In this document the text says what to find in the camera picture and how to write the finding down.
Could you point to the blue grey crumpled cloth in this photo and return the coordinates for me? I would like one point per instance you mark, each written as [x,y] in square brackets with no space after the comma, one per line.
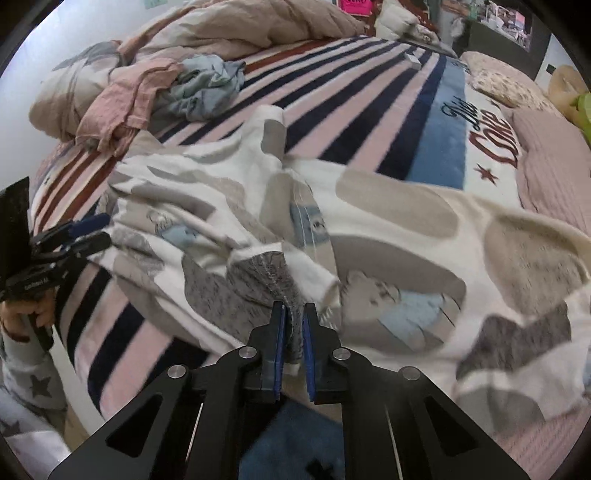
[203,87]

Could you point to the floral pillow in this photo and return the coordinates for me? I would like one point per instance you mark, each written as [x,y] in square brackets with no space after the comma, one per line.
[503,78]

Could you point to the beige patterned pants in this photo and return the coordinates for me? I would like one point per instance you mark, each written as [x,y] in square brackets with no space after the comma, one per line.
[392,240]

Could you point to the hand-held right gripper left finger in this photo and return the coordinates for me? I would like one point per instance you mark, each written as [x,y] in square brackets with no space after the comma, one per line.
[277,350]

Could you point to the pink shopping bag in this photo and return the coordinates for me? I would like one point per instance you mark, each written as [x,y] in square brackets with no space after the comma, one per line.
[355,6]

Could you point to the person's star print clothing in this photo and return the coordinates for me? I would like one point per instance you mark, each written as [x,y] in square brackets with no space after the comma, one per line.
[27,438]

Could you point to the striped fleece blanket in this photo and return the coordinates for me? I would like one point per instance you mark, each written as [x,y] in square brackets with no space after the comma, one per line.
[369,115]

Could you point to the person's left hand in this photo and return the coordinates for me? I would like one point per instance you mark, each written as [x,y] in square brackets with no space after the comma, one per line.
[14,323]

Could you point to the pink crumpled cloth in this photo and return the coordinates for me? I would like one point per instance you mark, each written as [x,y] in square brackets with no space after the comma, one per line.
[124,101]

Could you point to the tan plush toy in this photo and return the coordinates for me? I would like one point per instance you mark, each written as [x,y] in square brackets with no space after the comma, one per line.
[563,85]

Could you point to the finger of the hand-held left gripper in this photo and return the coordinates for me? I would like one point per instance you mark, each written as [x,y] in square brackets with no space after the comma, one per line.
[87,225]
[92,243]

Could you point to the person's left forearm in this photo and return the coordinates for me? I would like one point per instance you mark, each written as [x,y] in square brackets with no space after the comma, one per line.
[32,374]

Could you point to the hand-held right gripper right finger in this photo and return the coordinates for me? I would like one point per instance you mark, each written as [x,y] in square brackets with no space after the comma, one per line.
[310,360]

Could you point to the green avocado plush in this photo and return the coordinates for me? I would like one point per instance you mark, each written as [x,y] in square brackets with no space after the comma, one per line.
[582,115]

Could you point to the small white box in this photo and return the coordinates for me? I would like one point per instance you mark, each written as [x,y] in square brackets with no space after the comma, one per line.
[413,61]

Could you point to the pink beige duvet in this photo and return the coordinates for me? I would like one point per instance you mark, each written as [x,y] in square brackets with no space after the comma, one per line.
[231,27]

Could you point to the pink ribbed pillow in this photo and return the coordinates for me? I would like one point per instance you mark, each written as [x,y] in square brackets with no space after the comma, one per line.
[554,157]

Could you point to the pile of clothes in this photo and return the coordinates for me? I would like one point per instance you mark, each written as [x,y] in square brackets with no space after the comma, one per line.
[411,21]

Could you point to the small items on desk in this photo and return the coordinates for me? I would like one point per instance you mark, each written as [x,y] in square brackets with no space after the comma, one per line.
[508,21]

